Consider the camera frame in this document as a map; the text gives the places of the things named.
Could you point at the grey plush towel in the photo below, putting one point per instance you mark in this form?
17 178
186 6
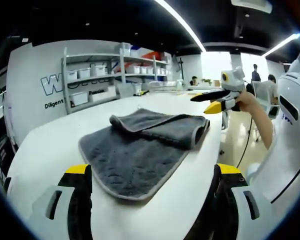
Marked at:
130 160

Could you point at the person's right hand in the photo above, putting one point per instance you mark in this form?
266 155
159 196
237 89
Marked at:
245 101

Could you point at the brown cardboard box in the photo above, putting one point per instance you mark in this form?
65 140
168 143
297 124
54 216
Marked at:
216 83

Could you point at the green potted plant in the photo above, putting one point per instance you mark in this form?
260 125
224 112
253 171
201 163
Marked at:
206 81

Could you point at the white mesh office chair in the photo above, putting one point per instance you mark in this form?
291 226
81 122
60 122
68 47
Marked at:
260 96

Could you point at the black stand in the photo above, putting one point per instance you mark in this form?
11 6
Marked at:
181 67

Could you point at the white wearable device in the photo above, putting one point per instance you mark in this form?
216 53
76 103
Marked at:
297 90

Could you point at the small white yellow device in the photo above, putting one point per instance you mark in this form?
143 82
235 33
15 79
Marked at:
141 93

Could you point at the person's white shirt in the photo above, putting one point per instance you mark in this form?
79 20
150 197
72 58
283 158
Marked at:
285 160

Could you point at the long ceiling light strip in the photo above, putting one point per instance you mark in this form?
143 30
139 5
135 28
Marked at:
184 23

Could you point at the white ceiling air conditioner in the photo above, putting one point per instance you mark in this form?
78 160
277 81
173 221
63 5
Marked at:
251 3

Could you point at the grey metal storage shelf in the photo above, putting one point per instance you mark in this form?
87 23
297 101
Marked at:
115 75

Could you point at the row of white storage bins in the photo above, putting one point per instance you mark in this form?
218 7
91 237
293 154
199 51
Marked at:
85 73

